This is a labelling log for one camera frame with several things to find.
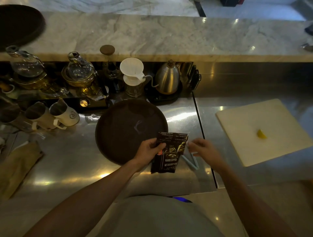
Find person's left hand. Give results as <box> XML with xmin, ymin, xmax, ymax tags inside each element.
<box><xmin>133</xmin><ymin>138</ymin><xmax>167</xmax><ymax>169</ymax></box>

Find person's right hand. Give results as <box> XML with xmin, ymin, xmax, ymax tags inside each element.
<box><xmin>187</xmin><ymin>138</ymin><xmax>224</xmax><ymax>170</ymax></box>

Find black coffee bag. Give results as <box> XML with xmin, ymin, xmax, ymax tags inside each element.
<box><xmin>151</xmin><ymin>132</ymin><xmax>189</xmax><ymax>174</ymax></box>

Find person's right forearm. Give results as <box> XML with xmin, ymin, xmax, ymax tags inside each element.
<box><xmin>214</xmin><ymin>161</ymin><xmax>297</xmax><ymax>237</ymax></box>

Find person's left forearm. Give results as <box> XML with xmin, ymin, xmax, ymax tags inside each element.
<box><xmin>24</xmin><ymin>160</ymin><xmax>141</xmax><ymax>237</ymax></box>

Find light blue bag clip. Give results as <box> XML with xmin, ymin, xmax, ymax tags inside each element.
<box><xmin>182</xmin><ymin>144</ymin><xmax>199</xmax><ymax>171</ymax></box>

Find round brown tray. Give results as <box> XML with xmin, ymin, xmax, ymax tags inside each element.
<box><xmin>95</xmin><ymin>99</ymin><xmax>169</xmax><ymax>166</ymax></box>

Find black kettle base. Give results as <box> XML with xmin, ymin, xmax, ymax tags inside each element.
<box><xmin>146</xmin><ymin>83</ymin><xmax>183</xmax><ymax>104</ymax></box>

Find glass coffee server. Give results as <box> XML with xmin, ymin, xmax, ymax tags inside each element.
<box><xmin>125</xmin><ymin>83</ymin><xmax>145</xmax><ymax>98</ymax></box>

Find stainless gooseneck kettle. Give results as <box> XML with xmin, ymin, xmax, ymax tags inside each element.
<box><xmin>144</xmin><ymin>60</ymin><xmax>181</xmax><ymax>95</ymax></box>

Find person's grey shirt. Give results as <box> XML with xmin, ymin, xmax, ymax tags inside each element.
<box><xmin>97</xmin><ymin>195</ymin><xmax>226</xmax><ymax>237</ymax></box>

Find white cutting board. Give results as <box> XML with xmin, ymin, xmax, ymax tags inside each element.
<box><xmin>215</xmin><ymin>99</ymin><xmax>313</xmax><ymax>167</ymax></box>

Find white coffee dripper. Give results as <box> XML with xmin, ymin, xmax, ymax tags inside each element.
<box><xmin>119</xmin><ymin>58</ymin><xmax>146</xmax><ymax>86</ymax></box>

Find metal cup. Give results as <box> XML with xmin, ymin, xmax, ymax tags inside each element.
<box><xmin>179</xmin><ymin>62</ymin><xmax>194</xmax><ymax>77</ymax></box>

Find coffee grinder with wooden lid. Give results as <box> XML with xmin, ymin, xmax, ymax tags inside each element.
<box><xmin>99</xmin><ymin>44</ymin><xmax>123</xmax><ymax>94</ymax></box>

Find black tea tray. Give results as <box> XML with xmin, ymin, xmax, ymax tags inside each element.
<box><xmin>48</xmin><ymin>97</ymin><xmax>109</xmax><ymax>111</ymax></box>

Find white mug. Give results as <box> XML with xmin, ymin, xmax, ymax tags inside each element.
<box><xmin>0</xmin><ymin>105</ymin><xmax>33</xmax><ymax>133</ymax></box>
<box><xmin>25</xmin><ymin>102</ymin><xmax>57</xmax><ymax>131</ymax></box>
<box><xmin>49</xmin><ymin>99</ymin><xmax>80</xmax><ymax>130</ymax></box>

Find golden teapot warmer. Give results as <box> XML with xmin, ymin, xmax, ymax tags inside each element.
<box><xmin>61</xmin><ymin>66</ymin><xmax>98</xmax><ymax>89</ymax></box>
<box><xmin>9</xmin><ymin>72</ymin><xmax>49</xmax><ymax>91</ymax></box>

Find glass teapot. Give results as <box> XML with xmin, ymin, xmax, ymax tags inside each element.
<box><xmin>64</xmin><ymin>51</ymin><xmax>99</xmax><ymax>81</ymax></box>
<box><xmin>5</xmin><ymin>45</ymin><xmax>47</xmax><ymax>78</ymax></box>

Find brown cloth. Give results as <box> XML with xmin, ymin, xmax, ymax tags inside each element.
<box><xmin>0</xmin><ymin>141</ymin><xmax>44</xmax><ymax>201</ymax></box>

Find small ceramic cup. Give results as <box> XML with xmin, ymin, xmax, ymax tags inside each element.
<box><xmin>0</xmin><ymin>83</ymin><xmax>16</xmax><ymax>96</ymax></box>

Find round dark tray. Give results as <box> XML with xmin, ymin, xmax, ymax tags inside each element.
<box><xmin>0</xmin><ymin>4</ymin><xmax>46</xmax><ymax>50</ymax></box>

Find black knife handles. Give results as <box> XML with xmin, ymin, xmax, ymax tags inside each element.
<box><xmin>188</xmin><ymin>64</ymin><xmax>202</xmax><ymax>92</ymax></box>

